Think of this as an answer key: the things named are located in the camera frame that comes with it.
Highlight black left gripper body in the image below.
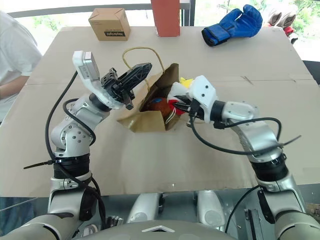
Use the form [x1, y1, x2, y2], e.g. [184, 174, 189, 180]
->
[100, 67, 129, 103]

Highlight brown plush toy blue spot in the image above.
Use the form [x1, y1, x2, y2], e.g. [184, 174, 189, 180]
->
[145, 97, 171, 119]

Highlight small cardboard box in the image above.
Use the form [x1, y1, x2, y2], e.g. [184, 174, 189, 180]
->
[87, 7, 132, 42]

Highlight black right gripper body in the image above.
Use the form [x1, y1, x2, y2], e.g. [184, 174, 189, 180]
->
[185, 97, 202, 118]

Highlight brown paper bag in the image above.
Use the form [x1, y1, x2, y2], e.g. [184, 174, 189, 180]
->
[116, 46, 189, 134]

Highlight silver robot torso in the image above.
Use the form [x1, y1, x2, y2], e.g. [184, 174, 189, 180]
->
[0, 189, 320, 240]

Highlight brown cardboard table cover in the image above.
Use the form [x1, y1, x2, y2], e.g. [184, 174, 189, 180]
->
[0, 25, 320, 198]

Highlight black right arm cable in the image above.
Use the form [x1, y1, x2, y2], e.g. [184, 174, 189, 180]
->
[187, 109, 284, 156]

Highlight person in white shirt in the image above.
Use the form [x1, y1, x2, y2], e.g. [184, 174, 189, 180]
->
[0, 10, 43, 124]

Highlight tall red-brown box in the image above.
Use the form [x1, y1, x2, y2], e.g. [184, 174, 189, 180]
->
[150, 0, 181, 38]

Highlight beige and red plush toys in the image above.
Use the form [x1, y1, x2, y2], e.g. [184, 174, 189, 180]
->
[264, 6, 300, 44]

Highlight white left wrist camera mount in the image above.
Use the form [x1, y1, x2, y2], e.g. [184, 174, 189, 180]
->
[72, 50, 126, 111]

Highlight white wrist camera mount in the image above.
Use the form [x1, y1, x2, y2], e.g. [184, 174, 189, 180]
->
[185, 75, 218, 124]
[72, 50, 126, 111]

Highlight blue boxing glove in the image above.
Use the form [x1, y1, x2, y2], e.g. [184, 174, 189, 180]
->
[201, 3, 264, 48]

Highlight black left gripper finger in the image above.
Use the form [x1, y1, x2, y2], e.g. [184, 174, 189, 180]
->
[118, 62, 153, 92]
[122, 87, 136, 111]

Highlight white red yellow plush toy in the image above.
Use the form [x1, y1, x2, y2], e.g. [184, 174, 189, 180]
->
[166, 77, 195, 116]

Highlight grey window railing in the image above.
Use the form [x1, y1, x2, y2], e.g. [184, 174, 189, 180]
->
[6, 0, 152, 19]

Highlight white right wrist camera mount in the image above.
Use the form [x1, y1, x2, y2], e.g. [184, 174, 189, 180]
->
[185, 75, 218, 124]

